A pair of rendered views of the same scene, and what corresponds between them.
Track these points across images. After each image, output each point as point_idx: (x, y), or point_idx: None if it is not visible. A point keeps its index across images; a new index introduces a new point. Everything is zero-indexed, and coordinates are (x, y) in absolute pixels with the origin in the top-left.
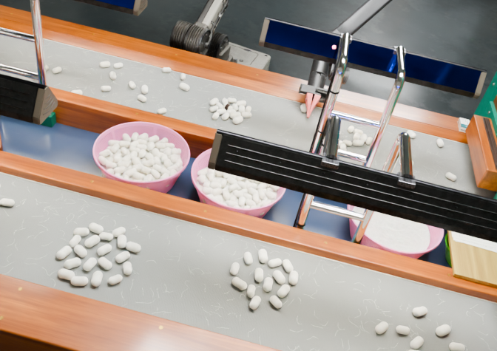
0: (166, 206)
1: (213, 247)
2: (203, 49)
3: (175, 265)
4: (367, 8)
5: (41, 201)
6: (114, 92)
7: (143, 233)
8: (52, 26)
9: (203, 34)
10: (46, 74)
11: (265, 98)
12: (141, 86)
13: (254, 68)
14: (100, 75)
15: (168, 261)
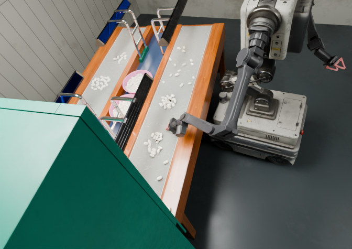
0: (112, 91)
1: (100, 106)
2: (224, 87)
3: (95, 98)
4: (198, 121)
5: (120, 68)
6: (174, 68)
7: (107, 90)
8: (212, 40)
9: (222, 80)
10: (182, 50)
11: (181, 114)
12: (180, 74)
13: (201, 105)
14: (185, 62)
15: (97, 97)
